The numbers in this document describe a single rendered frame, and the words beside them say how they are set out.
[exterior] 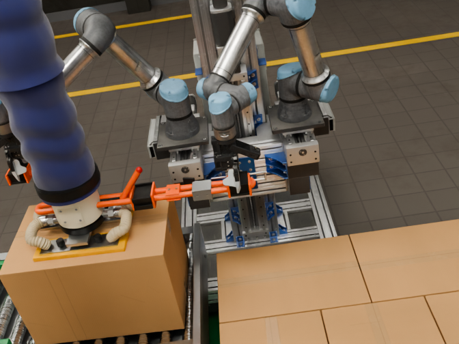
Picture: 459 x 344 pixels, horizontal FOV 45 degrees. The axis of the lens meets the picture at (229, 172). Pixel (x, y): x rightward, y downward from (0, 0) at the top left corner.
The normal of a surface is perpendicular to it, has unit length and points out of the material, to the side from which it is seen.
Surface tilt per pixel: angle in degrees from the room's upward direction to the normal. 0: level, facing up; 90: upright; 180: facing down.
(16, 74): 100
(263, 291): 0
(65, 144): 73
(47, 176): 88
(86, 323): 90
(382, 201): 0
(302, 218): 0
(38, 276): 90
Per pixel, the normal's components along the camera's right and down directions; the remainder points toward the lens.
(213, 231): -0.14, -0.81
